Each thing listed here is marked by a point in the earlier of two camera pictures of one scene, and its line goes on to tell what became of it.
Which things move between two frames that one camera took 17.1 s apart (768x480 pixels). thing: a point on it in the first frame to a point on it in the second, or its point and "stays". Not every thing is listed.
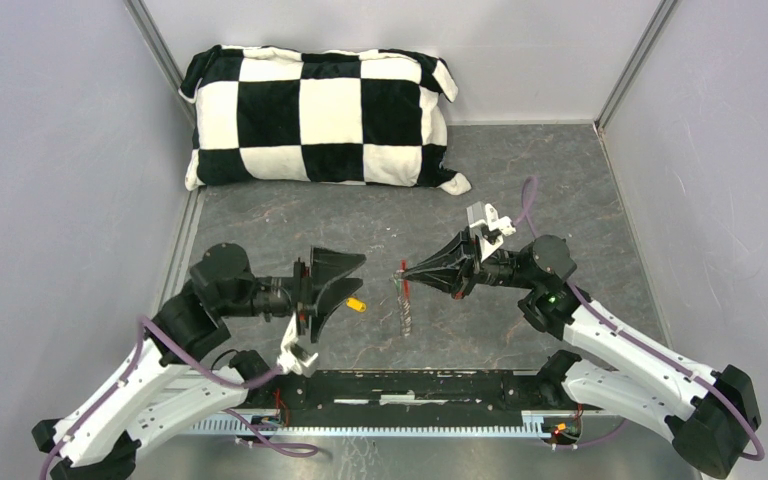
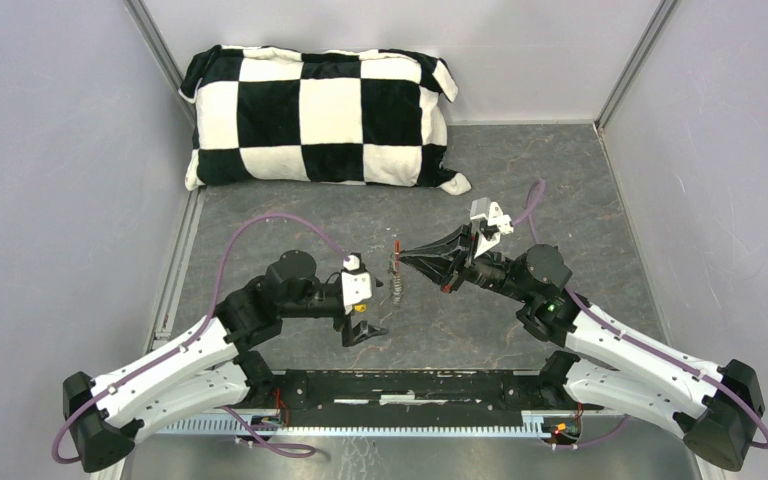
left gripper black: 328,265 to 361,331
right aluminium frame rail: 634,63 stays
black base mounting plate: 417,391 stays
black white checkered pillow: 371,118 stays
